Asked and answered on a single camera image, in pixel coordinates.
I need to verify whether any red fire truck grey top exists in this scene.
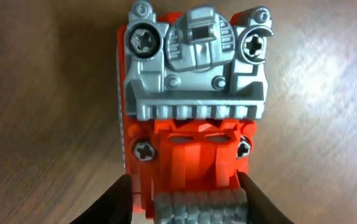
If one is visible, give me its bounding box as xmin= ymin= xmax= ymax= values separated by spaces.
xmin=117 ymin=1 xmax=273 ymax=223

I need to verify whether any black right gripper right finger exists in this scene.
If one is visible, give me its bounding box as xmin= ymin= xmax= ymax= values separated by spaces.
xmin=237 ymin=172 xmax=293 ymax=224

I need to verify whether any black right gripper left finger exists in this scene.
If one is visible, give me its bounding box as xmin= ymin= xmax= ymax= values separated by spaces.
xmin=70 ymin=174 xmax=133 ymax=224

